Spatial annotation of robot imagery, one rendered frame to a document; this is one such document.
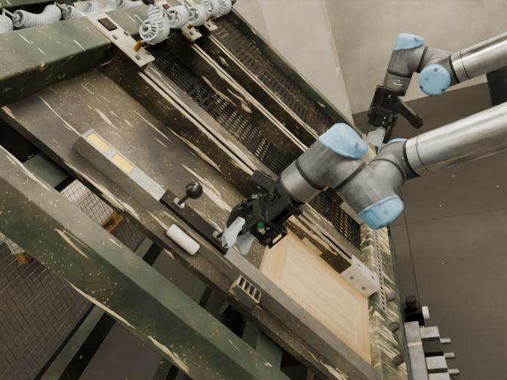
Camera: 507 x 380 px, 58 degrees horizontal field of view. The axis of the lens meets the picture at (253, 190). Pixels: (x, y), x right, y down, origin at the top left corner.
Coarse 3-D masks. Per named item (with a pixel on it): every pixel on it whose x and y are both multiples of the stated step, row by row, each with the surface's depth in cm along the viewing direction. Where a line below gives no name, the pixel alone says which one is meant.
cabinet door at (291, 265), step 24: (288, 240) 138; (264, 264) 120; (288, 264) 129; (312, 264) 139; (288, 288) 120; (312, 288) 130; (336, 288) 139; (312, 312) 121; (336, 312) 130; (360, 312) 139; (360, 336) 130
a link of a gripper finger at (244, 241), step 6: (240, 234) 95; (246, 234) 94; (252, 234) 93; (240, 240) 95; (246, 240) 94; (252, 240) 93; (228, 246) 96; (234, 246) 97; (240, 246) 94; (246, 246) 93; (246, 252) 92
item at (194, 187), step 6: (186, 186) 96; (192, 186) 95; (198, 186) 96; (186, 192) 96; (192, 192) 95; (198, 192) 96; (186, 198) 100; (192, 198) 96; (174, 204) 104; (180, 204) 104
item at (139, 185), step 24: (120, 168) 101; (144, 192) 103; (168, 216) 105; (216, 264) 108; (240, 264) 109; (264, 288) 109; (288, 312) 111; (312, 336) 113; (336, 336) 117; (336, 360) 115; (360, 360) 118
